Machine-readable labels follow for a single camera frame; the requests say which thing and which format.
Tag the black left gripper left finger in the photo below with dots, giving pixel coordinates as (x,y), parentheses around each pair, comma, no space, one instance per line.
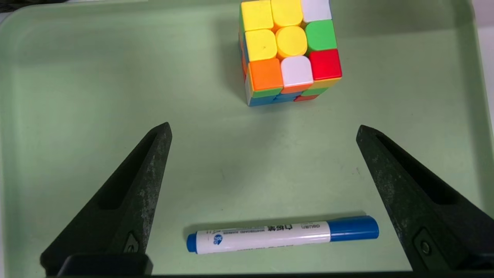
(114,216)

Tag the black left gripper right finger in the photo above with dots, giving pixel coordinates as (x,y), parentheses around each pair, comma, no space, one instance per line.
(424,224)

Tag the colourful puzzle cube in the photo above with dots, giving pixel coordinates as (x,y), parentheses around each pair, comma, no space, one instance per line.
(289,42)

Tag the light green plastic tray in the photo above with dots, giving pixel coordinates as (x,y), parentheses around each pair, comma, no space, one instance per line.
(77,96)

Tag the white marker with blue cap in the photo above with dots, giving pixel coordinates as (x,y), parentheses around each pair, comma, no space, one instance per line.
(270,239)

